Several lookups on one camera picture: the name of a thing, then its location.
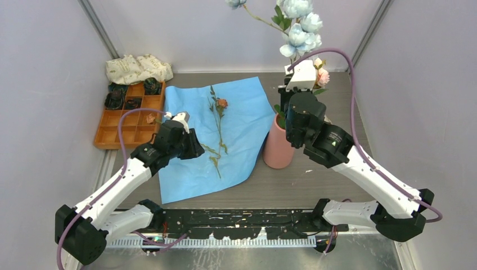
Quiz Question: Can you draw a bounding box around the flower bouquet blue paper wrap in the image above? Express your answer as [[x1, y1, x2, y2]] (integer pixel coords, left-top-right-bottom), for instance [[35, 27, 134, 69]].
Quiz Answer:
[[159, 77, 275, 204]]

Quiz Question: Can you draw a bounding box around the pink cylindrical vase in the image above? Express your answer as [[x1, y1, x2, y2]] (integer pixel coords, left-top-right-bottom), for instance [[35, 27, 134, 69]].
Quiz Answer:
[[262, 114, 295, 169]]

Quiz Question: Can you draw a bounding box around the light blue flower stem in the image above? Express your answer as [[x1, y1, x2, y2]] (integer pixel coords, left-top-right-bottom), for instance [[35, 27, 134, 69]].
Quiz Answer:
[[225, 0, 323, 62]]

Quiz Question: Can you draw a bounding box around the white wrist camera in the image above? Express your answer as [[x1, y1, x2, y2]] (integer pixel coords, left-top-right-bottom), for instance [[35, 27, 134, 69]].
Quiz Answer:
[[164, 111, 190, 134], [284, 60, 317, 92]]

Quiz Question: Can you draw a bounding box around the pink peony flower stem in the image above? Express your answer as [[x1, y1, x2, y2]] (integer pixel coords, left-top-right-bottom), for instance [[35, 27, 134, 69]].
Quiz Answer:
[[274, 58, 330, 129]]

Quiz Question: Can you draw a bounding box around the dark rolled sock middle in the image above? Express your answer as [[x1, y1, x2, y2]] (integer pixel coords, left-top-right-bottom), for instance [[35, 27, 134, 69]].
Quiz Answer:
[[123, 97, 142, 110]]

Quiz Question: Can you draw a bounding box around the dark rolled sock top right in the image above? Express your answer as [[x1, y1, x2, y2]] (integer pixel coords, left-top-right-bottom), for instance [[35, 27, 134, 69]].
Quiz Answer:
[[143, 78, 163, 96]]

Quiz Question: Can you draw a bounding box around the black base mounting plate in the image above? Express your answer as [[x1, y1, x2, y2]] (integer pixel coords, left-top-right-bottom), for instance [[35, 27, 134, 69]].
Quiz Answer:
[[137, 209, 331, 240]]

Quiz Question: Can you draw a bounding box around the aluminium rail frame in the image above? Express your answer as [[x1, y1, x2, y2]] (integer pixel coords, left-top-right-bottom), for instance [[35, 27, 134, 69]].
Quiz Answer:
[[70, 148, 409, 270]]

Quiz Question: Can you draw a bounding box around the cream patterned cloth bag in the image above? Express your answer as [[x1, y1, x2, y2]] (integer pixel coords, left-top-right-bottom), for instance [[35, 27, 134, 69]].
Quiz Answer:
[[105, 54, 174, 85]]

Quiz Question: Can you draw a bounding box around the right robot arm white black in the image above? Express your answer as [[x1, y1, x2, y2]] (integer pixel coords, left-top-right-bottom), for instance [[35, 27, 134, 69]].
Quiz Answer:
[[278, 85, 434, 242]]

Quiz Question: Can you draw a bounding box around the dark rolled sock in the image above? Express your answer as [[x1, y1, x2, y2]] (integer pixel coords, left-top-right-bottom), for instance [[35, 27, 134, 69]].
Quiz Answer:
[[105, 90, 124, 110], [143, 78, 163, 96], [123, 97, 142, 110]]

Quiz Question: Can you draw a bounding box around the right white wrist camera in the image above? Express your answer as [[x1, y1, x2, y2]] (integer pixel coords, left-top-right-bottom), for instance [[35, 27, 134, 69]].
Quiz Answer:
[[284, 60, 317, 92]]

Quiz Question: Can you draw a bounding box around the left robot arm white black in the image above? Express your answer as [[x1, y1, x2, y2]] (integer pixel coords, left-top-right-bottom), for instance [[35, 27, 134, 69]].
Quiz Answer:
[[55, 112, 205, 266]]

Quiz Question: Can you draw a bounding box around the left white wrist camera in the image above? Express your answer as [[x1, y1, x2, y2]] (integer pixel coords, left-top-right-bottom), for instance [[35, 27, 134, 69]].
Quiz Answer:
[[164, 111, 190, 134]]

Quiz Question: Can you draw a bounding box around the dark rolled sock left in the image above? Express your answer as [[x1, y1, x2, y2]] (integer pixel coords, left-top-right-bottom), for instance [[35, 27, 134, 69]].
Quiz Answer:
[[105, 90, 124, 110]]

